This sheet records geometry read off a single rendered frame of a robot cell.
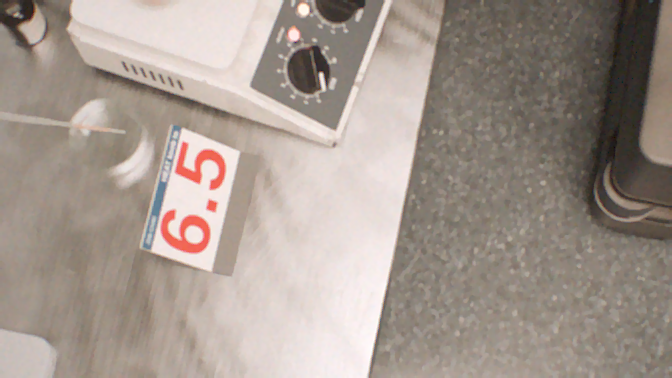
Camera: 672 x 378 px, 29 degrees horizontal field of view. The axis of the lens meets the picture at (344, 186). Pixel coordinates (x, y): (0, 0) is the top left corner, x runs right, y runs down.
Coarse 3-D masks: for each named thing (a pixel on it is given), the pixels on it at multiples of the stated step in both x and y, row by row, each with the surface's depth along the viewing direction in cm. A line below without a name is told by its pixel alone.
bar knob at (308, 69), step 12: (312, 48) 89; (300, 60) 90; (312, 60) 89; (324, 60) 91; (288, 72) 90; (300, 72) 90; (312, 72) 89; (324, 72) 89; (300, 84) 90; (312, 84) 90; (324, 84) 89
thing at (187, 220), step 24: (192, 144) 91; (192, 168) 91; (216, 168) 93; (168, 192) 90; (192, 192) 91; (216, 192) 92; (168, 216) 90; (192, 216) 91; (216, 216) 92; (168, 240) 90; (192, 240) 91
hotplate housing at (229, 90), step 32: (96, 32) 89; (256, 32) 89; (96, 64) 94; (128, 64) 91; (160, 64) 89; (192, 64) 89; (256, 64) 89; (192, 96) 93; (224, 96) 90; (256, 96) 89; (352, 96) 93; (288, 128) 92; (320, 128) 91
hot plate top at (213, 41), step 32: (96, 0) 88; (128, 0) 88; (192, 0) 88; (224, 0) 88; (256, 0) 88; (128, 32) 87; (160, 32) 87; (192, 32) 87; (224, 32) 87; (224, 64) 87
